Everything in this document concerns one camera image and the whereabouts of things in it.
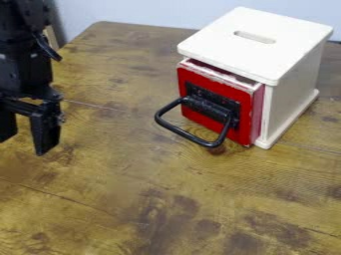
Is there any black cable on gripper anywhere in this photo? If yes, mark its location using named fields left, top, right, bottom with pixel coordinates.
left=33, top=31, right=65, bottom=63

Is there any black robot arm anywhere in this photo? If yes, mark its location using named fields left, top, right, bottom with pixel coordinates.
left=0, top=0, right=65, bottom=155

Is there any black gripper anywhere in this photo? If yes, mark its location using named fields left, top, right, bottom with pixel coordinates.
left=0, top=36, right=65, bottom=155

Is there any black metal drawer handle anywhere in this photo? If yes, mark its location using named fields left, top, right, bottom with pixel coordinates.
left=156, top=95, right=240, bottom=148

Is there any white wooden box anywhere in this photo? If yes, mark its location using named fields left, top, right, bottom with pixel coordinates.
left=177, top=7, right=334, bottom=149

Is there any red drawer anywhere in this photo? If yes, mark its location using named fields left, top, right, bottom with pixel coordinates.
left=177, top=58, right=265, bottom=146

